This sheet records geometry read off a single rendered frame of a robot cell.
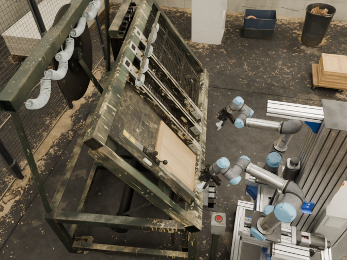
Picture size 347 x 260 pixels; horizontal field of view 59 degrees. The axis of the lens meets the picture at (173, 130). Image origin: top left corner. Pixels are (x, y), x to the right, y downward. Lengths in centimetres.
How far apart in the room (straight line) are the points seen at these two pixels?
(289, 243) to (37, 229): 272
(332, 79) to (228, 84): 159
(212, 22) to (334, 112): 443
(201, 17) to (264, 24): 123
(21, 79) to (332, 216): 226
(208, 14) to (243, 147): 279
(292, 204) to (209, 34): 476
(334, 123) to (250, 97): 329
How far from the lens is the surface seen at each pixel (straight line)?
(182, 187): 263
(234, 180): 205
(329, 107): 202
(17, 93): 196
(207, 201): 294
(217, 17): 608
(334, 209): 256
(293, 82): 561
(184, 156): 285
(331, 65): 547
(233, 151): 428
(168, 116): 274
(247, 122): 243
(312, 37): 657
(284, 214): 195
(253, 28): 651
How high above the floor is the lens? 328
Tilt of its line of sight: 47 degrees down
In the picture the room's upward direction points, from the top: 3 degrees counter-clockwise
